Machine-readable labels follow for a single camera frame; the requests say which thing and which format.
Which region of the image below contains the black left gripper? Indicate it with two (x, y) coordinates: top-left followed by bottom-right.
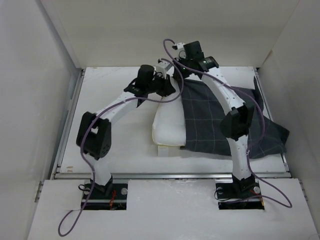
(146, 72), (176, 98)

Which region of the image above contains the white pillow with yellow edge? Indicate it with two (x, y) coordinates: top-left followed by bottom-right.
(152, 78), (187, 157)

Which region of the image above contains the dark grey checked pillowcase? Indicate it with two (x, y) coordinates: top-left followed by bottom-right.
(179, 79), (290, 159)

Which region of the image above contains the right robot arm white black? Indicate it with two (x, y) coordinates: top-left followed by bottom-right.
(172, 41), (255, 197)

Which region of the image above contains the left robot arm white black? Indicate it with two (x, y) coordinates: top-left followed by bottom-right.
(76, 61), (176, 199)

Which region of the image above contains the white front cover board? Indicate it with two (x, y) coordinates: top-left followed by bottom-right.
(28, 178), (319, 240)

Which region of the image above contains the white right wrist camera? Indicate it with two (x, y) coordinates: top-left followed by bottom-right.
(172, 42), (186, 59)

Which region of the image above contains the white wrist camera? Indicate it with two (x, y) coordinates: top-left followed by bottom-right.
(155, 59), (173, 78)
(172, 42), (186, 59)

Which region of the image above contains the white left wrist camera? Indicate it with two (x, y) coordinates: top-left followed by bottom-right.
(155, 59), (173, 78)

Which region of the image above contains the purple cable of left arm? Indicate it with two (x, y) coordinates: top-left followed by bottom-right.
(57, 57), (186, 237)

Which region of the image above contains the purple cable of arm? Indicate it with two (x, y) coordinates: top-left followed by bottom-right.
(162, 38), (293, 209)
(57, 57), (186, 237)

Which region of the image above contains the aluminium right side rail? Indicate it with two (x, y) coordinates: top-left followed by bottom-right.
(253, 67), (290, 172)

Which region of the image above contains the aluminium rail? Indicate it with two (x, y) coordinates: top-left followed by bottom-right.
(253, 67), (290, 172)
(46, 69), (86, 180)
(50, 171), (292, 180)

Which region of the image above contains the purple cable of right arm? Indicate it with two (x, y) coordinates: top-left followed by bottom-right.
(162, 38), (293, 209)

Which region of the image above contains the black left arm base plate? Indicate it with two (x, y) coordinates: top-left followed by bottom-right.
(78, 182), (128, 211)

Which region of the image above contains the aluminium left side rail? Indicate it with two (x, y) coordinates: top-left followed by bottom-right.
(46, 69), (86, 180)

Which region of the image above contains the aluminium front rail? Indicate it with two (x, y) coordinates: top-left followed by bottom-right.
(50, 171), (292, 180)

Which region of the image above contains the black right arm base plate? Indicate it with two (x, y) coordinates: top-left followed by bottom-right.
(214, 182), (265, 210)

